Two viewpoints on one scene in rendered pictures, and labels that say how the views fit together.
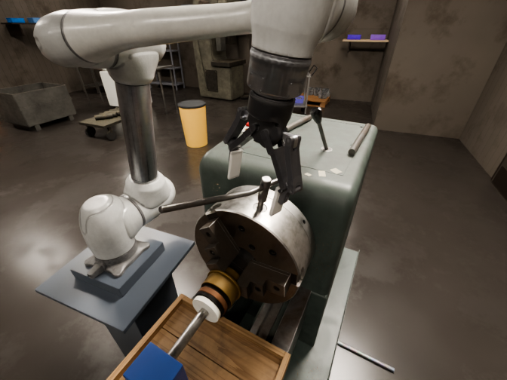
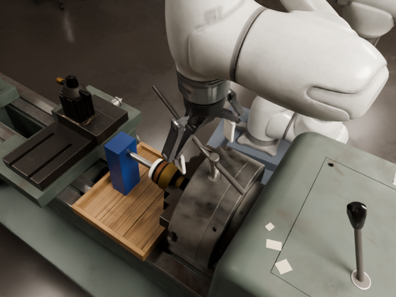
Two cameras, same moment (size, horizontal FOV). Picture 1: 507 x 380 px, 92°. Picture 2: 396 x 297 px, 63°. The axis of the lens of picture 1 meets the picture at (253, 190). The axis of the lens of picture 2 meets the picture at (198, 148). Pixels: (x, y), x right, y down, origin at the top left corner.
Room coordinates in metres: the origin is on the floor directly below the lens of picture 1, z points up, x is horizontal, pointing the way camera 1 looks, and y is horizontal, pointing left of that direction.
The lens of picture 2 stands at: (0.41, -0.48, 1.84)
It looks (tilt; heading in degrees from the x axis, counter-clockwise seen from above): 48 degrees down; 90
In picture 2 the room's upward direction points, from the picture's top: 6 degrees clockwise
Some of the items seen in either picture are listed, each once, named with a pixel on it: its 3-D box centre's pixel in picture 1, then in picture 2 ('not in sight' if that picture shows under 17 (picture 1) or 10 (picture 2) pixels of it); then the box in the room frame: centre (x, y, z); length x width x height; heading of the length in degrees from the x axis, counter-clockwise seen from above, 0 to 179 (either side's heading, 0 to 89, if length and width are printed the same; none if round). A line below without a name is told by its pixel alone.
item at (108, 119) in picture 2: not in sight; (86, 121); (0.00, 0.36, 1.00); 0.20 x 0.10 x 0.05; 152
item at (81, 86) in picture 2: not in sight; (73, 88); (-0.03, 0.37, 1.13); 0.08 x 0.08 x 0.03
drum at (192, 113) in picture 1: (194, 124); not in sight; (3.75, 0.92, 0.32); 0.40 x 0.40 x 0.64
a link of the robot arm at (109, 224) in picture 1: (108, 222); (271, 111); (0.71, 0.55, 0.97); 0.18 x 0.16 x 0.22; 151
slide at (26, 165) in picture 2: not in sight; (71, 137); (-0.06, 0.31, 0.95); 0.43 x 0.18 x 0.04; 62
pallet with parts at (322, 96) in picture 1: (307, 95); not in sight; (6.42, -1.34, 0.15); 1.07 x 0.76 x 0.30; 69
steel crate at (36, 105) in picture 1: (37, 105); not in sight; (4.81, 4.14, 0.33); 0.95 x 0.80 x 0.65; 160
